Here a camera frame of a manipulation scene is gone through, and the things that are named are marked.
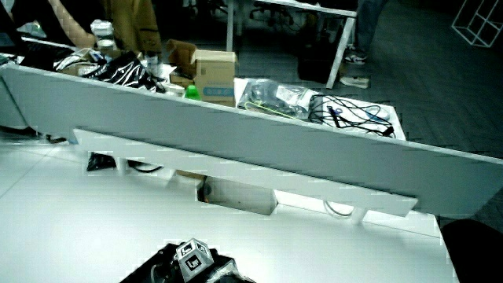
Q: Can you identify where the another person's forearm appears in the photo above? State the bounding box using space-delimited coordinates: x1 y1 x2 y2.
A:
46 0 97 50

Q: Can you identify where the white desk partition panel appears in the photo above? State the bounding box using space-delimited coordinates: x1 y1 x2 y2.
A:
0 62 503 218

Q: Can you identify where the long white shelf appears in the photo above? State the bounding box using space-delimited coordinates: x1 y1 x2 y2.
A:
72 128 419 218

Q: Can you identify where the clear plastic bag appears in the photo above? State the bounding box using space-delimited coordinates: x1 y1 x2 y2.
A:
237 78 320 121

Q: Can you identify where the closed cardboard box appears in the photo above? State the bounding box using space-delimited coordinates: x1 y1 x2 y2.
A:
190 49 239 108

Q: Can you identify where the open brown cardboard box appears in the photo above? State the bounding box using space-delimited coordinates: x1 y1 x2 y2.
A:
164 39 198 78

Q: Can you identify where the white background table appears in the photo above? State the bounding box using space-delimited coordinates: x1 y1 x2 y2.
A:
225 0 358 90

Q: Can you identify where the black white striped bag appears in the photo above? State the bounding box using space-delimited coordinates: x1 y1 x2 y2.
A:
83 50 167 94

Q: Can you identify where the black pouch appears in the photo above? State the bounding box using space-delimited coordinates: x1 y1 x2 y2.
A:
86 152 118 172

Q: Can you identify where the brown jacket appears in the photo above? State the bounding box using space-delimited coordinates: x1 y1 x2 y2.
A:
99 0 163 55

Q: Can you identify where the white round container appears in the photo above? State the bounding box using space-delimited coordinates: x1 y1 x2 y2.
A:
90 19 116 51

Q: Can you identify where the black keyboard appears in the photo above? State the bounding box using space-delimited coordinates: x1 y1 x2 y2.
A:
18 38 76 72

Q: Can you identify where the tangle of black cables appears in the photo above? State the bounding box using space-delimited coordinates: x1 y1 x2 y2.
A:
307 94 396 138

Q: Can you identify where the white cable loop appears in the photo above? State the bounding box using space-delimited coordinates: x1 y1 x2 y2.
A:
322 200 355 219

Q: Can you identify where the black cable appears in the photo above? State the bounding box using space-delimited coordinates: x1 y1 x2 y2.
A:
127 158 164 175

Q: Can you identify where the white wire frame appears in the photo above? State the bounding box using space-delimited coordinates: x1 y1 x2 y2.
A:
450 0 503 49

